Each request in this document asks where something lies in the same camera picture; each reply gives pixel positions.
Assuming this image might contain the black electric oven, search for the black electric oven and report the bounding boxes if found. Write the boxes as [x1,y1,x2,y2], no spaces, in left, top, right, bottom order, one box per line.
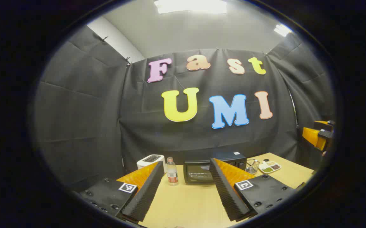
[183,151,247,185]

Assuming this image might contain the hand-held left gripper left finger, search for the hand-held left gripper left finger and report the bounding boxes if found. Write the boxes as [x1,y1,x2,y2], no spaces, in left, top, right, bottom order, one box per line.
[75,161,165,223]

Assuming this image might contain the white toaster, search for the white toaster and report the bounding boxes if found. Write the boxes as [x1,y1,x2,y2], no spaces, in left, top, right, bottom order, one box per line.
[137,155,166,171]

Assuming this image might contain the large ceiling light panel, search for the large ceiling light panel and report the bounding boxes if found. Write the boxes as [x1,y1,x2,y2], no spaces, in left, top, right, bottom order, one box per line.
[154,0,227,15]

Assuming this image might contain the clear bottle with red label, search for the clear bottle with red label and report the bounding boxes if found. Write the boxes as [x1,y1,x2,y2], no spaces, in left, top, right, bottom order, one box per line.
[166,157,179,186]

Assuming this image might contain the metal wire rack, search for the metal wire rack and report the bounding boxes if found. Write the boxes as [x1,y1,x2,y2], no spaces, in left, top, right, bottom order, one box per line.
[245,159,260,175]

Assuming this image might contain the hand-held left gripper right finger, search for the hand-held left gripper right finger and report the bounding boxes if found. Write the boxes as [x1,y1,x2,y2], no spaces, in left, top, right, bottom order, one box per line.
[209,158,297,222]

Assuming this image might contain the black backdrop cloth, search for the black backdrop cloth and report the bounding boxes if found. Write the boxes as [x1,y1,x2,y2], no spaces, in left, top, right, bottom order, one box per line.
[33,25,335,190]

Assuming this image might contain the small ceiling light panel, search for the small ceiling light panel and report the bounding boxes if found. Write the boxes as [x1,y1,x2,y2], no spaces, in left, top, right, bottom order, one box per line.
[274,24,292,37]

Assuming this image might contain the white divided plate of beans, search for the white divided plate of beans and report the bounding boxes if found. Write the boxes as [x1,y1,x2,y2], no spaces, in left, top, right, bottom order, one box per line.
[259,161,281,174]

